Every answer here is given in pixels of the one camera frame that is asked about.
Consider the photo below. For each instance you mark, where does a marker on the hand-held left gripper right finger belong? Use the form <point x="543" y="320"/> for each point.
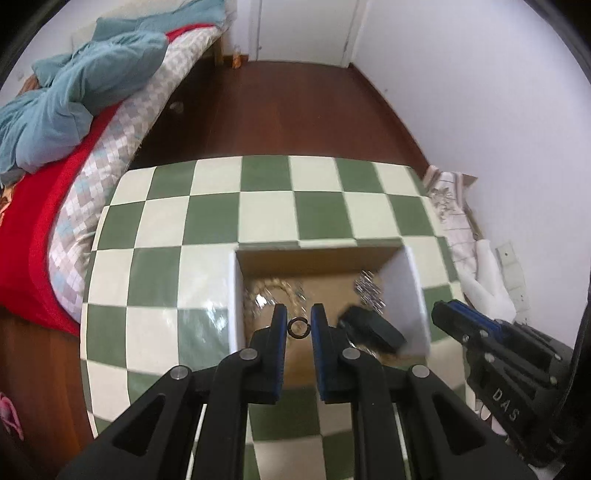
<point x="321" y="350"/>

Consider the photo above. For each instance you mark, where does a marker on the white door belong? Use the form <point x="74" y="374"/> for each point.
<point x="304" y="30"/>

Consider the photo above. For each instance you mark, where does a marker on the bed with red blanket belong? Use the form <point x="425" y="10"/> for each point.
<point x="27" y="230"/>

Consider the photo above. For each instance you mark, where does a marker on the white cardboard box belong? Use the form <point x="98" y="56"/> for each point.
<point x="258" y="263"/>

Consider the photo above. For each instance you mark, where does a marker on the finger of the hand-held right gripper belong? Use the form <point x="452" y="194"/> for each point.
<point x="466" y="310"/>
<point x="450" y="321"/>

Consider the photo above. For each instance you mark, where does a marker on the black smart band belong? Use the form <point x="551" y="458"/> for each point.
<point x="374" y="328"/>

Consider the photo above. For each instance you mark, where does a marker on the grey white checked bedsheet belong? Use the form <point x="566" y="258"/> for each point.
<point x="115" y="138"/>

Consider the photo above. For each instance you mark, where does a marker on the green white checked tablecloth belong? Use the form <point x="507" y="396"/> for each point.
<point x="207" y="221"/>

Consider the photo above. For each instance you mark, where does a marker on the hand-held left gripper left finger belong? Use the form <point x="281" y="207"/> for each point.
<point x="278" y="350"/>

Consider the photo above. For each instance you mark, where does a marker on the white foam sheet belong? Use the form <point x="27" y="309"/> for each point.
<point x="489" y="281"/>

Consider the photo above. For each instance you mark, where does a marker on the floral fabric bag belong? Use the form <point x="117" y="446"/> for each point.
<point x="455" y="221"/>

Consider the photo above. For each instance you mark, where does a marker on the person's right hand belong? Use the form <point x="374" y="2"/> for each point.
<point x="484" y="410"/>

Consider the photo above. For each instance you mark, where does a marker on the pink slipper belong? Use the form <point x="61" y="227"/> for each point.
<point x="9" y="415"/>

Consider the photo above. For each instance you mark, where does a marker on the wooden bed frame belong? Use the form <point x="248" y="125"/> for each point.
<point x="219" y="50"/>

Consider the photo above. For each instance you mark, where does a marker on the brown cardboard sheet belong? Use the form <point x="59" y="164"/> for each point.
<point x="468" y="179"/>

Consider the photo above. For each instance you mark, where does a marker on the blue quilt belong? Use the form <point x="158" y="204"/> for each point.
<point x="92" y="69"/>

